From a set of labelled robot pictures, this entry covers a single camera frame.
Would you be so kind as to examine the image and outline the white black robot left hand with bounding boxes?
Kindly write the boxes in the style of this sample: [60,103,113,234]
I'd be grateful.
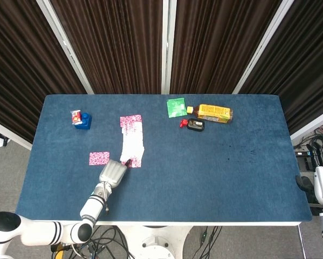
[99,159,133,189]

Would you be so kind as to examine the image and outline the small pink patterned square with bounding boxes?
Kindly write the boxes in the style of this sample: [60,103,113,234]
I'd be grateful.
[88,151,111,166]

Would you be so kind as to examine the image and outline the pink white patterned cloth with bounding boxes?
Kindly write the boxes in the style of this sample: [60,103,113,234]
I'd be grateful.
[119,114,146,169]

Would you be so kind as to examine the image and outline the blue toy building block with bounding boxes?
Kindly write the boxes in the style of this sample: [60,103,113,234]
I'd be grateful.
[74,112,93,131]

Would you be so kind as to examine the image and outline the small red white snack packet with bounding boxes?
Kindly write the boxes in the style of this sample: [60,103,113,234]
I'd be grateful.
[70,110,82,126]

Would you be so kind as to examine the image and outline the green foil sachet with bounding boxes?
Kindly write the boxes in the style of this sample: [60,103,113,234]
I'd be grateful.
[166,97,188,119]

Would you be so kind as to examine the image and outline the black red small gadget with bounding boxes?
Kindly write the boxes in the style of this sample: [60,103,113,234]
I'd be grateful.
[179,118,206,133]

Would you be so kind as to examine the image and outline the yellow label tea bottle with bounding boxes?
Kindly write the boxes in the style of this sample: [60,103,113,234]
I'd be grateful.
[186,104,235,125]

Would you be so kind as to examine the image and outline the dark brown curtain panel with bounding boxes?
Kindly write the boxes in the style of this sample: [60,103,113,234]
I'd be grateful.
[240,0,323,135]
[0,0,88,144]
[169,0,283,95]
[49,0,164,95]

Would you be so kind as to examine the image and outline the thin wrist cable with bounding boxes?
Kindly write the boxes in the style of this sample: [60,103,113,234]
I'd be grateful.
[101,182,110,216]

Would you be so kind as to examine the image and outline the tangled black floor cables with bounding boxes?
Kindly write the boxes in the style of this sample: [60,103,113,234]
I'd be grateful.
[293,121,323,152]

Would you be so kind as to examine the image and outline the white partition frame rail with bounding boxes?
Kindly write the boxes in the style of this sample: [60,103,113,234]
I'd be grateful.
[0,117,33,151]
[290,107,323,142]

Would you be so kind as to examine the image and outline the black floor cable bundle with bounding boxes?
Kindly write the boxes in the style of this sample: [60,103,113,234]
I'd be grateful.
[69,225,136,259]

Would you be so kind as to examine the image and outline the white table pedestal base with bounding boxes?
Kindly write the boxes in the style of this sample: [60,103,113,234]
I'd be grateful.
[117,225,195,259]

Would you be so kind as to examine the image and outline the black cable with inline switch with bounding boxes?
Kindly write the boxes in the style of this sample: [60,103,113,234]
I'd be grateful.
[189,226,223,259]

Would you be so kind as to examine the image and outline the white partition frame post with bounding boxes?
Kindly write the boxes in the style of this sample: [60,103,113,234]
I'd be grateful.
[36,0,94,95]
[232,0,295,95]
[161,0,177,95]

